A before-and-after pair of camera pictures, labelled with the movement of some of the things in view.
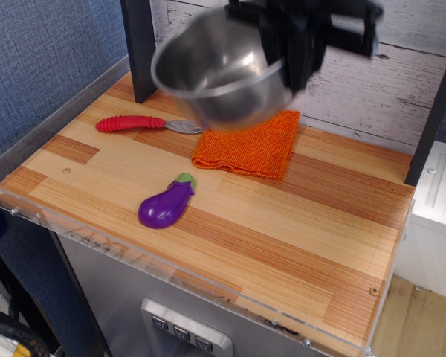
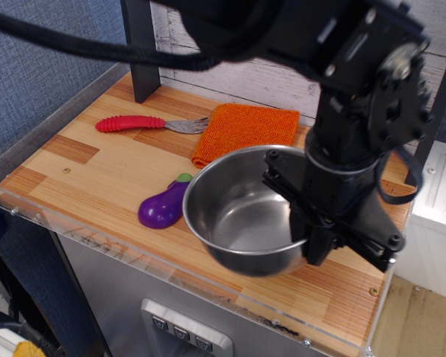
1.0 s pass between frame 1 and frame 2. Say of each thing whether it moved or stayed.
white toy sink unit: stayed
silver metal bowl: moved
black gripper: moved
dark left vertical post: stayed
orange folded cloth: stayed
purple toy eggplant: stayed
